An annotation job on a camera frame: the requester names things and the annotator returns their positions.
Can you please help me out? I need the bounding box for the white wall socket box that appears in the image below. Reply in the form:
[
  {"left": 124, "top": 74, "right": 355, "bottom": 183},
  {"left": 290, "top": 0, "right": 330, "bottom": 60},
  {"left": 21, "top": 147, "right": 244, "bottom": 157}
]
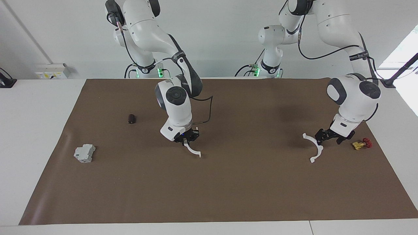
[{"left": 35, "top": 63, "right": 71, "bottom": 80}]

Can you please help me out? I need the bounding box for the black left arm base cable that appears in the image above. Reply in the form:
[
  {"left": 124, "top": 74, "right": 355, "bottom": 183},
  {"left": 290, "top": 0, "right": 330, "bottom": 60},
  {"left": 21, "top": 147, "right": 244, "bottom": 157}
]
[{"left": 234, "top": 49, "right": 265, "bottom": 77}]

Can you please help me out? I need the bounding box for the yellow valve with red handle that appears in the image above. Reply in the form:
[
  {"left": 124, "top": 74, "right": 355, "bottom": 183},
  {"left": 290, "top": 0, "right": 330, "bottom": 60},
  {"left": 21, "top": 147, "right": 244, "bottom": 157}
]
[{"left": 352, "top": 138, "right": 373, "bottom": 150}]

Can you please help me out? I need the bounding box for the black arm base cable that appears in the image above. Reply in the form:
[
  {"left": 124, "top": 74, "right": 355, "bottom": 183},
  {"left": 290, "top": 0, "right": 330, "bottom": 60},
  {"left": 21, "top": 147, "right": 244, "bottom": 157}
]
[
  {"left": 234, "top": 49, "right": 265, "bottom": 77},
  {"left": 124, "top": 63, "right": 137, "bottom": 79}
]

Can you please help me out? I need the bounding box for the brown paper mat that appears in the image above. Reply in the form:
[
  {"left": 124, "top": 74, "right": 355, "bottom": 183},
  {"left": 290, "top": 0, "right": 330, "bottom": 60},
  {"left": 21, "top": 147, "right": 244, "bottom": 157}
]
[{"left": 19, "top": 77, "right": 418, "bottom": 226}]

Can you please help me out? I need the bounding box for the white half ring pipe clamp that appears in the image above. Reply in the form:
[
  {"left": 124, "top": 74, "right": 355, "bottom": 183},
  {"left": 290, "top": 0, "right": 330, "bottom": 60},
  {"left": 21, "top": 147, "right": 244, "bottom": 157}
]
[
  {"left": 183, "top": 142, "right": 202, "bottom": 158},
  {"left": 302, "top": 133, "right": 324, "bottom": 163}
]

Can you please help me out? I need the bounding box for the black table clamp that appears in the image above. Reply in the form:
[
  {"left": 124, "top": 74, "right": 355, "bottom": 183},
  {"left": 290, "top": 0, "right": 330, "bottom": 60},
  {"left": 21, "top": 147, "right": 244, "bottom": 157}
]
[{"left": 0, "top": 68, "right": 17, "bottom": 88}]

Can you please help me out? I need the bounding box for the gray circuit breaker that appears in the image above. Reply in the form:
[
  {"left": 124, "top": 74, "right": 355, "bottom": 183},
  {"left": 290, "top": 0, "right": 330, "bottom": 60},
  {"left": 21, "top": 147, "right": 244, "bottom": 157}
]
[{"left": 73, "top": 144, "right": 96, "bottom": 163}]

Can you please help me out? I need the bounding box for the black right arm base cable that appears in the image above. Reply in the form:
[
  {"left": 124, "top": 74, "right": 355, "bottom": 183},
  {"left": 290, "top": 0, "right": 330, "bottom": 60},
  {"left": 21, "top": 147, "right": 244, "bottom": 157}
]
[{"left": 124, "top": 63, "right": 137, "bottom": 79}]

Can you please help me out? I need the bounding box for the black pole stand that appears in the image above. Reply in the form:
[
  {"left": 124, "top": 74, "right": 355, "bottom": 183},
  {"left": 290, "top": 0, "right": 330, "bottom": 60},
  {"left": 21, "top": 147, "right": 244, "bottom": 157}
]
[{"left": 380, "top": 52, "right": 418, "bottom": 89}]

